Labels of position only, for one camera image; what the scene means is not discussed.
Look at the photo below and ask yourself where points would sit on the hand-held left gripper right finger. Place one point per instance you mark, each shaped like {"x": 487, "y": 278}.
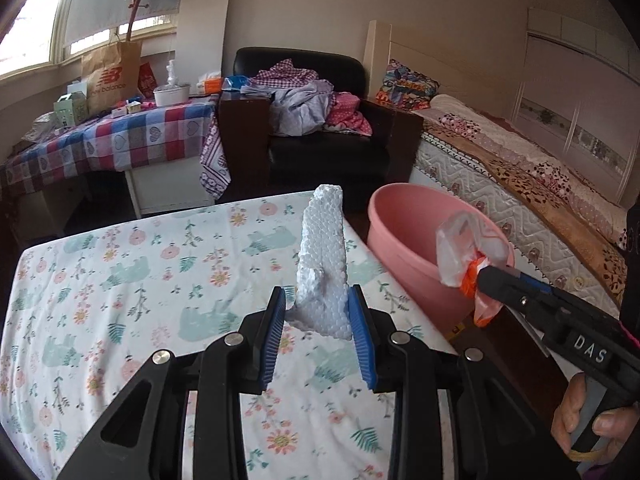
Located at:
{"x": 360, "y": 340}

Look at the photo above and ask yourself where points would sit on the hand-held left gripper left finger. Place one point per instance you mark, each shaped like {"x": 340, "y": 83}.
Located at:
{"x": 272, "y": 340}

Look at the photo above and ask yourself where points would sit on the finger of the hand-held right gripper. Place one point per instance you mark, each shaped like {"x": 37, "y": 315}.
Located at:
{"x": 505, "y": 276}
{"x": 505, "y": 296}

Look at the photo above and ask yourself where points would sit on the clear orange plastic bag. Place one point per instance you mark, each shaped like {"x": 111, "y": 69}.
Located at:
{"x": 455, "y": 255}

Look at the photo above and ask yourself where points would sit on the white foam piece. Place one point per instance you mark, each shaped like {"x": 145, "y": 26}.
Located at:
{"x": 322, "y": 260}

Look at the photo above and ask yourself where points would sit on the pink plastic bucket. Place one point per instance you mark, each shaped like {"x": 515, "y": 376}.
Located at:
{"x": 400, "y": 240}

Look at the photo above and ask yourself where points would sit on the person's right hand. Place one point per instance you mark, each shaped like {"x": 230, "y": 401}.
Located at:
{"x": 617, "y": 422}

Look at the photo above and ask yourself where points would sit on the white quilted mattress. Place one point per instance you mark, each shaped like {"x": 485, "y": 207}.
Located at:
{"x": 475, "y": 185}

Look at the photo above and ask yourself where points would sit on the brown leopard blanket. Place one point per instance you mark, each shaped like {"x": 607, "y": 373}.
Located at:
{"x": 525, "y": 180}

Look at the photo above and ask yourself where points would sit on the cream floral quilt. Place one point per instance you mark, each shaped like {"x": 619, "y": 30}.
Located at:
{"x": 505, "y": 135}

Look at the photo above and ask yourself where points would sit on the purple white patterned cloth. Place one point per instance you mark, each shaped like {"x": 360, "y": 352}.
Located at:
{"x": 212, "y": 170}

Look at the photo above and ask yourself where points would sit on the black leather armchair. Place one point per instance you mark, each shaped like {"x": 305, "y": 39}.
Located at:
{"x": 325, "y": 160}

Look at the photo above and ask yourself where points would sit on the white desk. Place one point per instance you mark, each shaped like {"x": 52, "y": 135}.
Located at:
{"x": 165, "y": 185}

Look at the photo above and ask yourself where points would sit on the sliding door wardrobe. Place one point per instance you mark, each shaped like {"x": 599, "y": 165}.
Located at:
{"x": 575, "y": 85}

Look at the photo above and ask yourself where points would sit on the dark wooden side table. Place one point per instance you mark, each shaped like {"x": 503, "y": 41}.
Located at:
{"x": 245, "y": 135}

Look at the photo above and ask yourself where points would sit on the colourful printed cushion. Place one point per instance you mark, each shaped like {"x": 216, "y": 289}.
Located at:
{"x": 407, "y": 85}

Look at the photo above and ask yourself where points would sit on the cream bed headboard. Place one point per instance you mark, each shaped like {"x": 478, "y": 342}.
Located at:
{"x": 450, "y": 60}

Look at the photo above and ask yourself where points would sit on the pink patterned garment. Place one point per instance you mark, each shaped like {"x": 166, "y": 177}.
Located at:
{"x": 345, "y": 115}

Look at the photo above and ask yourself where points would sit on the lavender garment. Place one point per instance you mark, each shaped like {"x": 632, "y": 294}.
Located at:
{"x": 300, "y": 110}

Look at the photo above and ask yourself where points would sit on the checked heart tablecloth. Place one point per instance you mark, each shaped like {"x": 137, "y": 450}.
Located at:
{"x": 125, "y": 135}

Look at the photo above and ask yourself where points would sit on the blue packet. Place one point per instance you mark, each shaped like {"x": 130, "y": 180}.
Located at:
{"x": 235, "y": 81}

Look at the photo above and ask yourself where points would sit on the orange tissue box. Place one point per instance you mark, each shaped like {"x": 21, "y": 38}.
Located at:
{"x": 210, "y": 85}

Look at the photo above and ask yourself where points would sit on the white bowl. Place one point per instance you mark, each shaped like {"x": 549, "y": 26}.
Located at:
{"x": 172, "y": 95}

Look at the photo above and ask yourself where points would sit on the purple checked shirt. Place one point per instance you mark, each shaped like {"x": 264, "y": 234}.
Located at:
{"x": 280, "y": 72}

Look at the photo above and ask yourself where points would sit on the small white box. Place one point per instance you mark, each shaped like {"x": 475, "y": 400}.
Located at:
{"x": 118, "y": 111}
{"x": 133, "y": 107}

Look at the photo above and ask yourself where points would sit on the clear knotted plastic bag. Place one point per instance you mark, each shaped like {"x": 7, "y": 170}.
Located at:
{"x": 171, "y": 72}

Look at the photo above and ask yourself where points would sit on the green house-shaped box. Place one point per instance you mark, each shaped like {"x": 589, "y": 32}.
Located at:
{"x": 70, "y": 112}

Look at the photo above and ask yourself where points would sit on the brown paper bag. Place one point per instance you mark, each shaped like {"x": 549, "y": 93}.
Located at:
{"x": 110, "y": 80}

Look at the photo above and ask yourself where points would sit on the clear crumpled plastic bag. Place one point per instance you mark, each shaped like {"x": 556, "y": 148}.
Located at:
{"x": 40, "y": 127}

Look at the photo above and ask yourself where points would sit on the pale blue box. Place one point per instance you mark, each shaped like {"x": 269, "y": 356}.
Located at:
{"x": 77, "y": 87}

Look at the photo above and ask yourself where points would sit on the pink coat stand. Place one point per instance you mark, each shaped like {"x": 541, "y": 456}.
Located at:
{"x": 132, "y": 20}

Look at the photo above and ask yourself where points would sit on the cream framed window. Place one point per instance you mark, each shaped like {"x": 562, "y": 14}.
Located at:
{"x": 57, "y": 35}

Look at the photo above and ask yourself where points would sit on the grey roller blind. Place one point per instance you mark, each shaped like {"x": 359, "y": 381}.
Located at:
{"x": 90, "y": 5}

